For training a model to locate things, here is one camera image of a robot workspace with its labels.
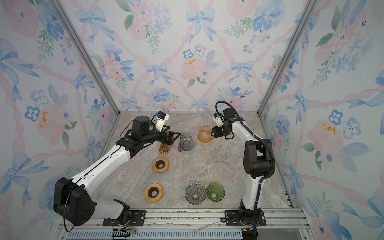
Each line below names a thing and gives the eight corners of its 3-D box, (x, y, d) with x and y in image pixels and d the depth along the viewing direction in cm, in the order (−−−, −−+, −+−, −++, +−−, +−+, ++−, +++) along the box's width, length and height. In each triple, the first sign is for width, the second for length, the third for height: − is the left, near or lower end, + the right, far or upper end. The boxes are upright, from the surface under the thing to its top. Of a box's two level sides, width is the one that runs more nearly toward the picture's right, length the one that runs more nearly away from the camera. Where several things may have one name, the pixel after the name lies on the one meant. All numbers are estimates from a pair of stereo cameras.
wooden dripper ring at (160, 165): (151, 172, 91) (150, 170, 89) (154, 159, 97) (153, 157, 95) (168, 172, 91) (167, 170, 89) (169, 159, 97) (169, 157, 95)
